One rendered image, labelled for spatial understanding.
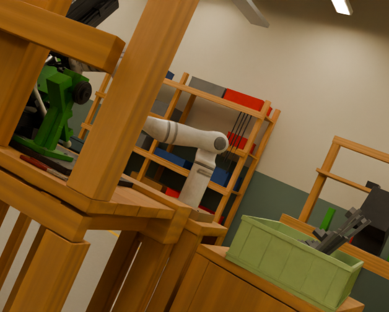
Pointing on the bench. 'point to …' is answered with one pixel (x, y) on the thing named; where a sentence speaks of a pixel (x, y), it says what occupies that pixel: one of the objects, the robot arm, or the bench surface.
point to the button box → (77, 143)
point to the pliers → (43, 166)
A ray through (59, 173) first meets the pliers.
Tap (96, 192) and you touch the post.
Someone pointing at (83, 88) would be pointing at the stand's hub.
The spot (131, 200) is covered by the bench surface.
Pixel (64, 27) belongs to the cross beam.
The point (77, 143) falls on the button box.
